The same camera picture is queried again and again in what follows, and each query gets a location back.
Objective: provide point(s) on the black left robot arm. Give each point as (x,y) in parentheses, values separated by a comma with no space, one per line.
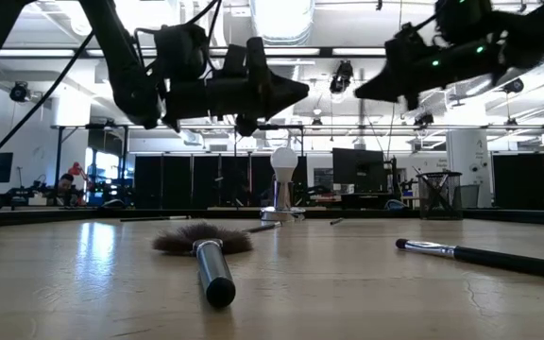
(121,61)

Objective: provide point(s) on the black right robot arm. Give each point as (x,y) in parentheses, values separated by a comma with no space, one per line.
(536,28)

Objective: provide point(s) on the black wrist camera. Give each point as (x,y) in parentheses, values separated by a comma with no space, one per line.
(463,21)
(180,52)

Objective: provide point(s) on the black ceiling camera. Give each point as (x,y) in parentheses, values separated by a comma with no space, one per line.
(424,119)
(19,92)
(342,78)
(514,86)

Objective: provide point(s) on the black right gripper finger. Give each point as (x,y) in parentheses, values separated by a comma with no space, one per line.
(399,56)
(406,99)

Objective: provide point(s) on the grey office chair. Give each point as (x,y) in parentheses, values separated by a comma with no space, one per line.
(469,196)

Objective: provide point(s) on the silver ceiling air duct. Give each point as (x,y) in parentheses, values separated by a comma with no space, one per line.
(281,19)

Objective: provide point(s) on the person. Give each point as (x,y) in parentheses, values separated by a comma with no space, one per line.
(66,184)

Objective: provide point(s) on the black room divider panel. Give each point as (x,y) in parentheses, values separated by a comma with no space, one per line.
(147,181)
(206,181)
(234,181)
(520,181)
(260,181)
(176,181)

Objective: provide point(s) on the black computer monitor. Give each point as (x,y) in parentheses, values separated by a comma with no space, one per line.
(359,170)

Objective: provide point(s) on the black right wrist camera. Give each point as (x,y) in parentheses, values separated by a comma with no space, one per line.
(463,21)

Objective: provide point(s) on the red desk lamp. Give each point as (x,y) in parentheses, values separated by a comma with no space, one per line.
(76,169)

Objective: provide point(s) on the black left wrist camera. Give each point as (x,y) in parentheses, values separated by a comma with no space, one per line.
(180,52)

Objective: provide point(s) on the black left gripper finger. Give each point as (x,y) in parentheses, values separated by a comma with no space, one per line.
(258,104)
(265,75)

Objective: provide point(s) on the black overhead frame bar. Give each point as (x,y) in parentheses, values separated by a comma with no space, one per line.
(326,52)

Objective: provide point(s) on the white bulb chrome lamp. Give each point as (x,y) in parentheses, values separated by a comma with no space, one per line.
(283,163)

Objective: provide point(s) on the black mesh pencil cup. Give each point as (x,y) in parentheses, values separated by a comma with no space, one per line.
(449,198)

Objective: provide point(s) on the white column with cameras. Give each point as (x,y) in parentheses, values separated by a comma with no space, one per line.
(470,156)

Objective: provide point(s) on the black brush silver ferrule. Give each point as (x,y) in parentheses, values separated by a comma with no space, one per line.
(489,257)

